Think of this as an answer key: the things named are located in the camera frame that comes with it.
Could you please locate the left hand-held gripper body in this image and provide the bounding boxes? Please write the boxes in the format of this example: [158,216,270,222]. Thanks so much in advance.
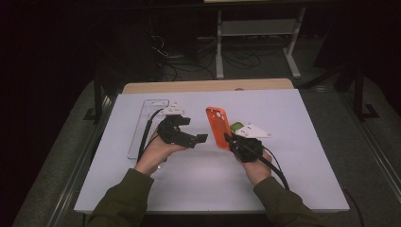
[156,101,186,146]

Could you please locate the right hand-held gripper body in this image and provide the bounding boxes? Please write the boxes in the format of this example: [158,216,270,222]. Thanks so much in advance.
[234,123,272,164]

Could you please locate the orange phone case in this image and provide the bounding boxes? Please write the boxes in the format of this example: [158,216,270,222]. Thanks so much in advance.
[205,106,235,151]

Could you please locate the clear acrylic rack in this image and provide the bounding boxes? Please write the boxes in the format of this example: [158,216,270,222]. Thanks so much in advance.
[127,98,170,160]

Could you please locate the person's right hand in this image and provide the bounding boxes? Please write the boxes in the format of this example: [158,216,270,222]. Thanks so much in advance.
[235,150,274,187]

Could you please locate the person's left hand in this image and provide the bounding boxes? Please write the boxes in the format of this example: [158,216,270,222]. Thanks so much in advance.
[133,131,187,177]

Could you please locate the black metal stand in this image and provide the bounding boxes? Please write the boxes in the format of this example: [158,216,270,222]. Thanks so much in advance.
[354,62,381,122]
[83,79,105,125]

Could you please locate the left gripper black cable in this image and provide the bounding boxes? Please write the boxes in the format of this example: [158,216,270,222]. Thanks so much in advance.
[136,108,165,163]

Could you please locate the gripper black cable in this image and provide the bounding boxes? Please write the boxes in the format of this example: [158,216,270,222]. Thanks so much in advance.
[231,140,291,191]
[136,108,165,163]

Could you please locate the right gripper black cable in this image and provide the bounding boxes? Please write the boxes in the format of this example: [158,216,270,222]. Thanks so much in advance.
[231,140,291,191]

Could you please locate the tangle of dark cables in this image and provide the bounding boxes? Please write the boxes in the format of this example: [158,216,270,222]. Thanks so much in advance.
[148,32,263,81]

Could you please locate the aluminium rail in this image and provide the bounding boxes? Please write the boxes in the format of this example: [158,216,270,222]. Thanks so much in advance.
[46,94,119,227]
[340,93,401,198]

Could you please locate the white metal desk frame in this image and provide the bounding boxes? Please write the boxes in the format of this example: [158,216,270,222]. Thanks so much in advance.
[215,7,307,79]

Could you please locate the thin black cable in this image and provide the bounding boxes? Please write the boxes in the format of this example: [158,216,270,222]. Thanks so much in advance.
[342,188,366,227]

